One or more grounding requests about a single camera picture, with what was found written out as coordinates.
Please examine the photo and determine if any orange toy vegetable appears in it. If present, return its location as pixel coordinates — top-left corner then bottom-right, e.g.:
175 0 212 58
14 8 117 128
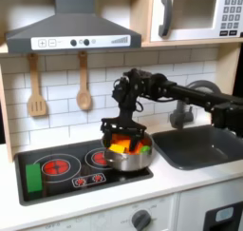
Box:
110 133 152 155

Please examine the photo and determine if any yellow toy block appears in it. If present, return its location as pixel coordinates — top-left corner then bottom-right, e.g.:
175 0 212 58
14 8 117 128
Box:
107 143 126 154

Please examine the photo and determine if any wooden spoon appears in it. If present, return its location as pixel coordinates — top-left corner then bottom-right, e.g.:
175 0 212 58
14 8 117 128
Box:
75 50 93 112

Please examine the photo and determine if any dark grey tap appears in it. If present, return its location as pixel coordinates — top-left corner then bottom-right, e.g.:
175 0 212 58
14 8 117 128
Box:
168 79 223 130

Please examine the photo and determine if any dark grey sink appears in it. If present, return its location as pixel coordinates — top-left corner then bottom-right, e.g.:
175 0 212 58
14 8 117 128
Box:
151 124 243 171

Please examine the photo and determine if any black stove top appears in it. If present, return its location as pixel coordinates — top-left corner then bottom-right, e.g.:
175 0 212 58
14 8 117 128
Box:
13 138 155 207

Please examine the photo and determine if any grey oven knob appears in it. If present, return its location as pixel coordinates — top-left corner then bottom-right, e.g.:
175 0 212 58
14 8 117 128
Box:
130 208 153 231

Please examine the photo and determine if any slotted wooden spatula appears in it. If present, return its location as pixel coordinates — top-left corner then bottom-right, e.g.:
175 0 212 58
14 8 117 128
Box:
26 52 48 118

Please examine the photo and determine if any green toy block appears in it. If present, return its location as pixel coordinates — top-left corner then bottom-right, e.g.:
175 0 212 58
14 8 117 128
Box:
25 163 44 194

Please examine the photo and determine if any grey range hood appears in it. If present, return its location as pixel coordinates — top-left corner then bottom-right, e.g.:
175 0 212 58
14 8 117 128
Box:
5 0 142 55

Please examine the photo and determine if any white toy microwave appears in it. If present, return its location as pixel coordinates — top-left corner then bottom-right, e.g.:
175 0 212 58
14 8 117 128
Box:
149 0 243 43

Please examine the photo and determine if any steel pot with handles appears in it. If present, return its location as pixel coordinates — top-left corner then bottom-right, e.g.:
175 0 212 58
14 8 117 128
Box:
102 131 155 173

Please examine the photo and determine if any thin black cable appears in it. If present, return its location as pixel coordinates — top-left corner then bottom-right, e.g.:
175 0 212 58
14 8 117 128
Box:
134 99 145 114

